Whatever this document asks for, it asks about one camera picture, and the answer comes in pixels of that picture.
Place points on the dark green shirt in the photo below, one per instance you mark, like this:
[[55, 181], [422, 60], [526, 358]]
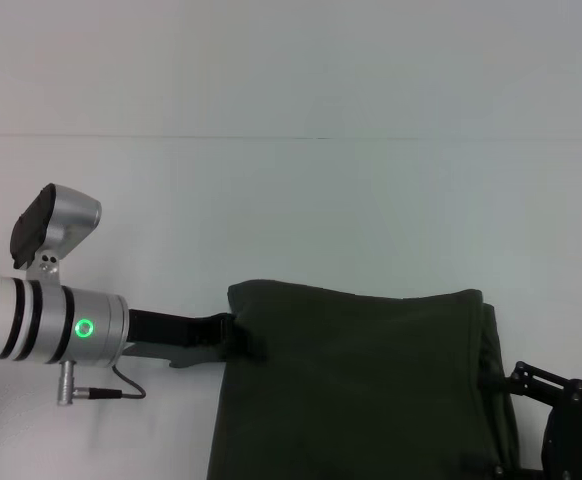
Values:
[[346, 390]]

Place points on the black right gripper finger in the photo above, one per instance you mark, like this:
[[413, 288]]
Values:
[[516, 472], [536, 382]]

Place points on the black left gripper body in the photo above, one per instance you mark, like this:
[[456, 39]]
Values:
[[171, 332]]

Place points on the silver vented camera box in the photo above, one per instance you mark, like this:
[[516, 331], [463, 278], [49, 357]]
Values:
[[56, 225]]

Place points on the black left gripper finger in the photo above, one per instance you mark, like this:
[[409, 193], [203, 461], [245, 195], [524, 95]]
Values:
[[228, 332]]

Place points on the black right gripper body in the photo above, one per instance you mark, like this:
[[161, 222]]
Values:
[[578, 430]]

